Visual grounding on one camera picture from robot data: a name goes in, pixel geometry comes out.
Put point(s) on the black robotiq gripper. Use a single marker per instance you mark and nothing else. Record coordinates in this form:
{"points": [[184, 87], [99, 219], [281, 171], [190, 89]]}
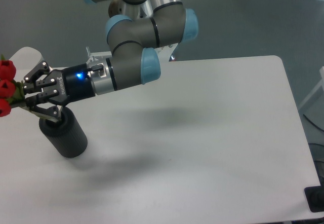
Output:
{"points": [[59, 88]]}

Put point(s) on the red tulip bouquet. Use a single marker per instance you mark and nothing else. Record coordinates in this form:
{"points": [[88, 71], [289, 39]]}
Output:
{"points": [[12, 94]]}

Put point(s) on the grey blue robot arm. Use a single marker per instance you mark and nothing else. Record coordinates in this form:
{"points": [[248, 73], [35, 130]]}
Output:
{"points": [[133, 40]]}

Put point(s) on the black ribbed cylindrical vase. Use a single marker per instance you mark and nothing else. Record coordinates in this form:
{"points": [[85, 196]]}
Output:
{"points": [[66, 136]]}

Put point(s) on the white rounded chair back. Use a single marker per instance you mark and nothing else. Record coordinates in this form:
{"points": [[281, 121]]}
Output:
{"points": [[26, 58]]}

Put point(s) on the black device at table edge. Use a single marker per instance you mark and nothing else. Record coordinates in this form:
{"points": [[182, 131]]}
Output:
{"points": [[314, 197]]}

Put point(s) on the white furniture frame right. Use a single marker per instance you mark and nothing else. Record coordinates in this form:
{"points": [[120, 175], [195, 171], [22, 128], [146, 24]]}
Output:
{"points": [[313, 95]]}

